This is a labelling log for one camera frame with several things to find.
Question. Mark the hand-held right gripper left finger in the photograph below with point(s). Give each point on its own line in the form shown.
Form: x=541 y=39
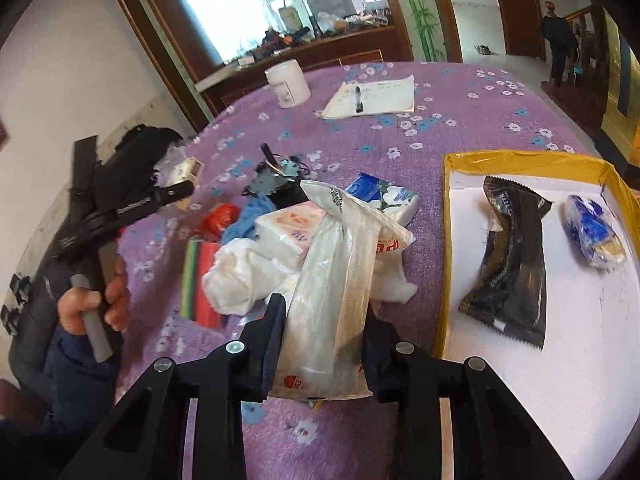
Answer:
x=272 y=345

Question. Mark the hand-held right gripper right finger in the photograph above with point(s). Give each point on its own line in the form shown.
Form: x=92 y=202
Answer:
x=375 y=360

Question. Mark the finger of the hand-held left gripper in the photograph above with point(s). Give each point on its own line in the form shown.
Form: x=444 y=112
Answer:
x=172 y=193

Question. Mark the red plastic bag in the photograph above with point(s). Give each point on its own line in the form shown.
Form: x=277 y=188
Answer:
x=220 y=217

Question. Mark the clear plastic bag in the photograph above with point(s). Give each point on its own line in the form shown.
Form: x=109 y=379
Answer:
x=325 y=300

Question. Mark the colourful sponge pack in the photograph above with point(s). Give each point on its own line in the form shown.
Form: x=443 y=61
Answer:
x=197 y=285

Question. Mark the pink white tissue pack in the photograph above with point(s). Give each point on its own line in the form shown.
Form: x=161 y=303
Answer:
x=287 y=232

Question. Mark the yellow cardboard box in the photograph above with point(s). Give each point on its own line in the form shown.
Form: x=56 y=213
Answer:
x=575 y=385

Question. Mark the person's left forearm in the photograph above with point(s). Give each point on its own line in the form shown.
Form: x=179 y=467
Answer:
x=75 y=380

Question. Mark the person's left hand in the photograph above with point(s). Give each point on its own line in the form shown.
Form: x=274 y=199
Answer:
x=75 y=310

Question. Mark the clear plastic cup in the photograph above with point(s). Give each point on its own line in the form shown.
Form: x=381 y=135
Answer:
x=170 y=156

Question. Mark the black backpack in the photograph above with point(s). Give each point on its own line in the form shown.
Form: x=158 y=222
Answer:
x=137 y=147

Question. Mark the stained white cloth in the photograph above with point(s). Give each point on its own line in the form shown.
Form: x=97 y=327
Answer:
x=240 y=275

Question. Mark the blue cloth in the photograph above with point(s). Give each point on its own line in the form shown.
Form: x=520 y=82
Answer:
x=247 y=220

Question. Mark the dark pen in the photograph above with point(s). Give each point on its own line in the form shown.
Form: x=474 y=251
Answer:
x=266 y=154

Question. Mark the black pen cup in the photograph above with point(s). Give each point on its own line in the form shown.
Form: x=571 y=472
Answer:
x=280 y=190

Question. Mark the white plastic jar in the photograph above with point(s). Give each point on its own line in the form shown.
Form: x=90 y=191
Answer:
x=290 y=85

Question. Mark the black snack packet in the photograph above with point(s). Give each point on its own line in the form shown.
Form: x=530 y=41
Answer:
x=510 y=270

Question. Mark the blue floral tissue pack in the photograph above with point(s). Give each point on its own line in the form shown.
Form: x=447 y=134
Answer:
x=385 y=197

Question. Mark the wooden glass partition cabinet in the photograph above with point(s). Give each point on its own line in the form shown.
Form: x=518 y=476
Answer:
x=325 y=55

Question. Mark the black marker pen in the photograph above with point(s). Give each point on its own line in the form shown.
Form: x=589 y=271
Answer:
x=358 y=100

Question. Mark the white plastic bag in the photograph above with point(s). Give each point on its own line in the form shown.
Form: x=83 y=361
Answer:
x=332 y=21

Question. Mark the white notebook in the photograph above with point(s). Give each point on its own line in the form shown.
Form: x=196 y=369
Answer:
x=390 y=95

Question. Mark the blue white snack packet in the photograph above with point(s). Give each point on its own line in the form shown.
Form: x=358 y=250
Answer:
x=592 y=232

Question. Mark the bamboo print panel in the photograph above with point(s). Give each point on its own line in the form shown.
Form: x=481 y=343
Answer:
x=420 y=5

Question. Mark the metal kettle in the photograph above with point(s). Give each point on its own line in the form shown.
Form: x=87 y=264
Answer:
x=482 y=50

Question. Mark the gold black pillar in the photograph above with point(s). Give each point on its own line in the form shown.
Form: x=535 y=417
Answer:
x=625 y=100

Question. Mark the brown wooden door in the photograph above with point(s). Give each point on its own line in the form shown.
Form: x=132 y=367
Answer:
x=517 y=10

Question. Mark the wooden stair railing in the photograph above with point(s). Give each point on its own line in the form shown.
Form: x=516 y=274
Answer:
x=592 y=35

